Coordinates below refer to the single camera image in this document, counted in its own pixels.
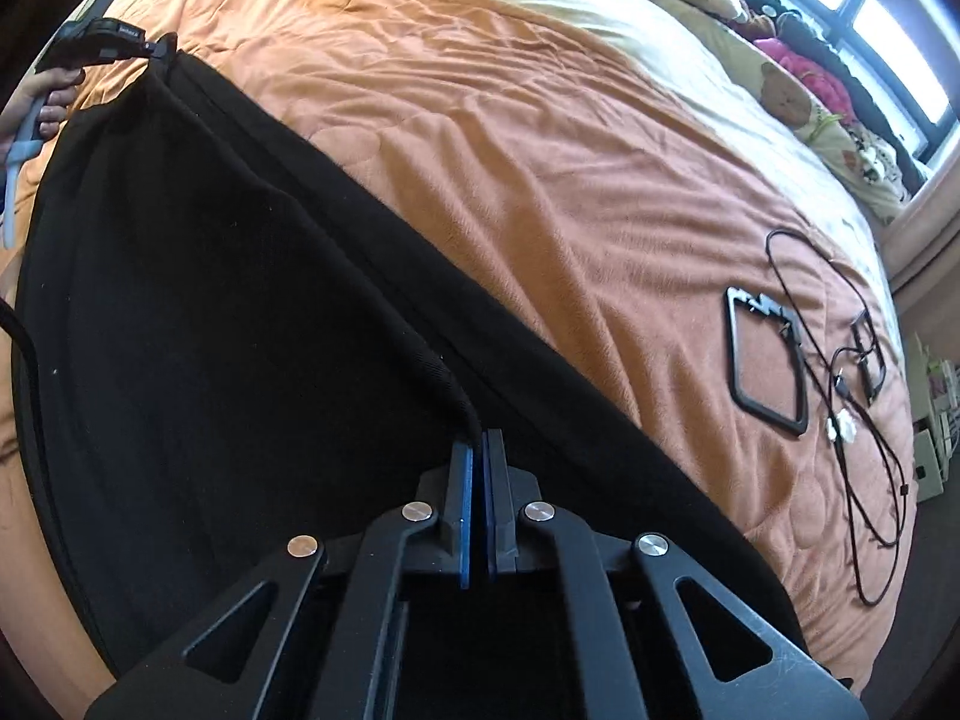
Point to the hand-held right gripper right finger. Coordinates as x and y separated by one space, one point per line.
491 525

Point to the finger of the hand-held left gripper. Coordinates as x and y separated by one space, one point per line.
161 47

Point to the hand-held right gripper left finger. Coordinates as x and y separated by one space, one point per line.
465 525

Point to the black pants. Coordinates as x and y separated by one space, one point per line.
225 315

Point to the person's left hand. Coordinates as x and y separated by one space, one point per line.
45 109

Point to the orange blanket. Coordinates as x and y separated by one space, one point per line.
525 165

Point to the small white connector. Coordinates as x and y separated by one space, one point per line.
840 427

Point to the white shelf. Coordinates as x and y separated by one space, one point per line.
930 457

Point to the cream bear print pillow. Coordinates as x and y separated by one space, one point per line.
832 157

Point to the pile of pink black clothes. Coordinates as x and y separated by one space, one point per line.
806 64

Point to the window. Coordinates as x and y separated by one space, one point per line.
892 30

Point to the black rectangular frame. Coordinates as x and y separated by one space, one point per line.
733 352

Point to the small black frame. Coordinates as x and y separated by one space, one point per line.
870 375

